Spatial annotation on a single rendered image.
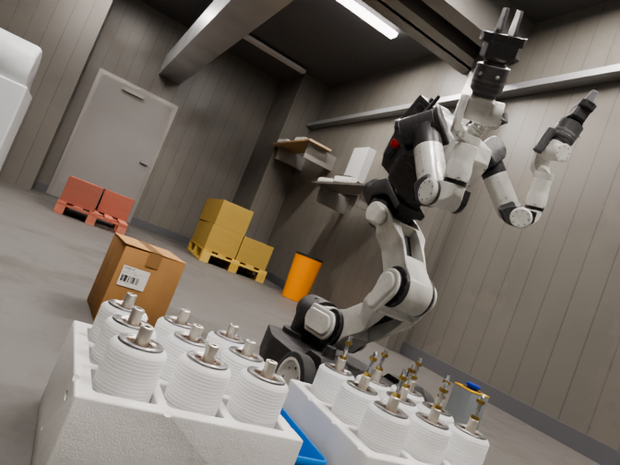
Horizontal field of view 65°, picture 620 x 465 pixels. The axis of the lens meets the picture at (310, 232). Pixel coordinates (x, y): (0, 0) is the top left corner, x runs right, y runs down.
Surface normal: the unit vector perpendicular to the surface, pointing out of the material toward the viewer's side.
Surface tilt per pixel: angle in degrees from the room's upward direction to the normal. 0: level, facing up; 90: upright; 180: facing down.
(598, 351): 90
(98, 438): 90
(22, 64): 80
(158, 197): 90
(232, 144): 90
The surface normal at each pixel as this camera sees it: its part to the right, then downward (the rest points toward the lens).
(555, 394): -0.82, -0.36
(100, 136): 0.44, 0.11
